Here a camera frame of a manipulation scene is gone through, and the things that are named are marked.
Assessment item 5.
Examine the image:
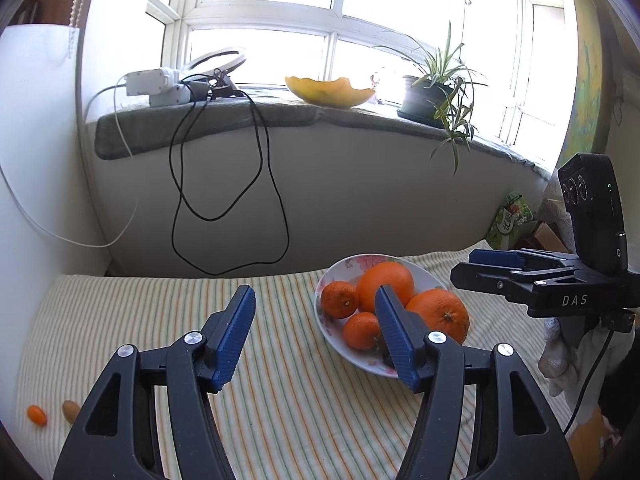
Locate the large orange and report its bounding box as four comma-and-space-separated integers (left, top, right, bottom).
406, 288, 471, 347
356, 262, 416, 314

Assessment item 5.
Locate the white cable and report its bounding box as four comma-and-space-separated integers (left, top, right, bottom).
0, 80, 139, 249

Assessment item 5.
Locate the small mandarin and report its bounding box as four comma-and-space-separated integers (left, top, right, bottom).
320, 281, 360, 320
342, 312, 383, 351

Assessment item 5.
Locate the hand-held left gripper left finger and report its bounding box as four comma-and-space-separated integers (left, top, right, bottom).
52, 285, 257, 480

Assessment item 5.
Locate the grey windowsill mat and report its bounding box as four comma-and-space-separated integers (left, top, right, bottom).
95, 85, 557, 182

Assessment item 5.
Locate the potted spider plant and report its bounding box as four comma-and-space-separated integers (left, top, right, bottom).
372, 22, 488, 177

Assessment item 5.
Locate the person's right hand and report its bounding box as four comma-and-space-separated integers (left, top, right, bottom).
537, 316, 608, 401

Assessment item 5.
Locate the cardboard box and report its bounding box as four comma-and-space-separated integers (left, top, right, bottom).
520, 220, 574, 254

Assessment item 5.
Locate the white power adapter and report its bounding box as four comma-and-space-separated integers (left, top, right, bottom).
125, 66, 194, 108

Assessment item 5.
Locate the white ring light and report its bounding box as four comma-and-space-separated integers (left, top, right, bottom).
187, 46, 249, 77

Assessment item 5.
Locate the yellow wall poster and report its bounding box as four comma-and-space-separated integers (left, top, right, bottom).
562, 0, 622, 162

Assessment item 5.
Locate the white beaded curtain cord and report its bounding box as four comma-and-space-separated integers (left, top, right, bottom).
66, 0, 96, 61

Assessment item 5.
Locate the yellow pomelo peel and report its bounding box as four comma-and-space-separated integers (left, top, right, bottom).
285, 76, 376, 109

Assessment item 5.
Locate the green snack packet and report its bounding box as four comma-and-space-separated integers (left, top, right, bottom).
487, 191, 534, 252

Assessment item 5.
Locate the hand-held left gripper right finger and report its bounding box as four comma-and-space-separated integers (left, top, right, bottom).
374, 285, 573, 480

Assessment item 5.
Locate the floral white plate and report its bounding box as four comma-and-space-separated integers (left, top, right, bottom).
314, 253, 468, 378

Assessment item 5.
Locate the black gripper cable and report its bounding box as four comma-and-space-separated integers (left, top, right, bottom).
562, 330, 619, 433

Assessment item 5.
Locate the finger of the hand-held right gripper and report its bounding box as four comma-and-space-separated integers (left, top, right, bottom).
468, 247, 577, 271
450, 262, 582, 307

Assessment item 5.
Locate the striped blanket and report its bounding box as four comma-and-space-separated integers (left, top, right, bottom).
10, 252, 601, 480

